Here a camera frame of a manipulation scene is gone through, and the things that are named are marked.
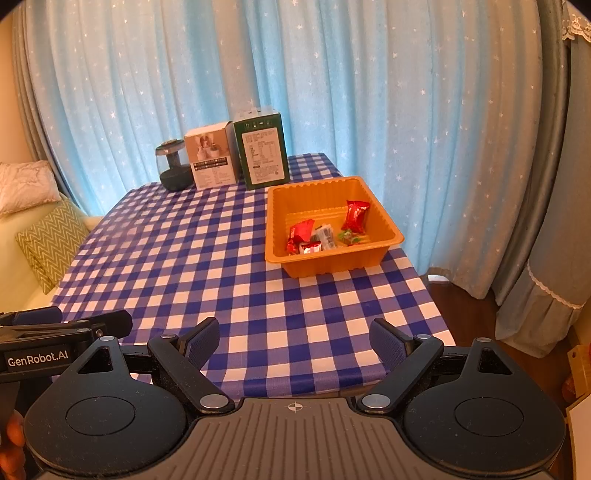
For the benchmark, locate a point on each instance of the blue star curtain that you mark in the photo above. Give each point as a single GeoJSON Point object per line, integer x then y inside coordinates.
{"type": "Point", "coordinates": [369, 92]}

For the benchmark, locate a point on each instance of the white pillow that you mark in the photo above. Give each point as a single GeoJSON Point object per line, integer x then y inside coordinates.
{"type": "Point", "coordinates": [27, 184]}

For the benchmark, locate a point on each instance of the person's left hand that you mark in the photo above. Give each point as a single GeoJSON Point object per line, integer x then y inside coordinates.
{"type": "Point", "coordinates": [16, 434]}

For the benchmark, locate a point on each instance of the blue white checkered tablecloth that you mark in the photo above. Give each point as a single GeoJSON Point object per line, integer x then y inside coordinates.
{"type": "Point", "coordinates": [184, 258]}

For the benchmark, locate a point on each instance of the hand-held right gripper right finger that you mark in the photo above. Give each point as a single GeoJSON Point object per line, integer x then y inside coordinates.
{"type": "Point", "coordinates": [388, 344]}

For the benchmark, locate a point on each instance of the clear packet dark contents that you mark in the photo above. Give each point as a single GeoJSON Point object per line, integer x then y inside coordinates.
{"type": "Point", "coordinates": [325, 234]}

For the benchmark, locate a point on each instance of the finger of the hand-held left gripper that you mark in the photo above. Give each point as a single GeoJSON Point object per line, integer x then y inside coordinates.
{"type": "Point", "coordinates": [111, 323]}
{"type": "Point", "coordinates": [37, 316]}

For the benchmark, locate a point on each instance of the long red snack packet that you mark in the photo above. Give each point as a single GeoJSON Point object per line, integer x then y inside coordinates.
{"type": "Point", "coordinates": [301, 230]}

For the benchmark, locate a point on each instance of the green cardboard box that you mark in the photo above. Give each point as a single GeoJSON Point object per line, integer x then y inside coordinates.
{"type": "Point", "coordinates": [263, 157]}

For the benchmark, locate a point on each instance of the small red candy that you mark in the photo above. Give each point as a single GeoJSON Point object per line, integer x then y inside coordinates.
{"type": "Point", "coordinates": [292, 247]}

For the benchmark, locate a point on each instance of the red snack packet white print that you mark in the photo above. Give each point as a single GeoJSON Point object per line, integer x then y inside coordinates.
{"type": "Point", "coordinates": [358, 214]}

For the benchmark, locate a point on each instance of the grey curtain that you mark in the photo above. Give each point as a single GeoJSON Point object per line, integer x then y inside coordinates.
{"type": "Point", "coordinates": [549, 184]}
{"type": "Point", "coordinates": [34, 115]}

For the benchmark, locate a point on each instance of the orange plastic tray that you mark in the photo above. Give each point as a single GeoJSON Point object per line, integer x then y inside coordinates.
{"type": "Point", "coordinates": [323, 194]}

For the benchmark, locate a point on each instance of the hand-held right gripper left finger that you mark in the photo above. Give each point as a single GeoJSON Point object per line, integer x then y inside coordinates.
{"type": "Point", "coordinates": [205, 342]}

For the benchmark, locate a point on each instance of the green zigzag pillow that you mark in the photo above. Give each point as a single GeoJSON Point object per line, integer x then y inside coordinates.
{"type": "Point", "coordinates": [51, 240]}

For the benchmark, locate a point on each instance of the white board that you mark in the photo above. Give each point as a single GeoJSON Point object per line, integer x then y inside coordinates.
{"type": "Point", "coordinates": [581, 429]}

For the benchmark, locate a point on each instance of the dark green glass humidifier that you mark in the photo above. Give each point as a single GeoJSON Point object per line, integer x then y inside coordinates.
{"type": "Point", "coordinates": [175, 177]}

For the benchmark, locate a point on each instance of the yellow green candy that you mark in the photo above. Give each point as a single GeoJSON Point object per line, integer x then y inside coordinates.
{"type": "Point", "coordinates": [361, 240]}

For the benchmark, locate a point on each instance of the white cardboard box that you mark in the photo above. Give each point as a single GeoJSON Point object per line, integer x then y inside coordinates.
{"type": "Point", "coordinates": [212, 161]}

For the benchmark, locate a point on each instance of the small red snack packet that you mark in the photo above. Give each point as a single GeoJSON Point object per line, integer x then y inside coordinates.
{"type": "Point", "coordinates": [310, 248]}

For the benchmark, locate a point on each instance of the light green sofa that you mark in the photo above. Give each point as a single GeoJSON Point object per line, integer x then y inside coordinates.
{"type": "Point", "coordinates": [14, 277]}

